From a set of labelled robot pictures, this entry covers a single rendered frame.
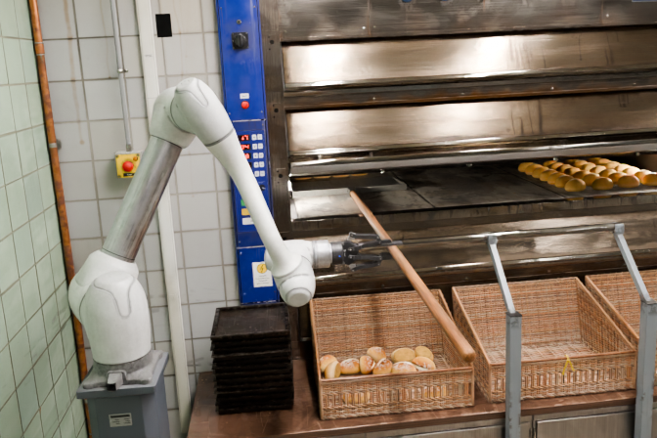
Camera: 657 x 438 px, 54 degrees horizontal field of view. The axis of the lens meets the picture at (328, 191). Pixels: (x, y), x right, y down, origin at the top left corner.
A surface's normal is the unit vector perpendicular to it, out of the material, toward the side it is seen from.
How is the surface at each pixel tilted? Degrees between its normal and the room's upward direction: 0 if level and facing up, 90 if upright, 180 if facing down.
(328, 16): 90
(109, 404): 90
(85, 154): 90
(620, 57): 70
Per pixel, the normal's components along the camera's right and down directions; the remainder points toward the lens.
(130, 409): 0.07, 0.20
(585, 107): 0.08, -0.15
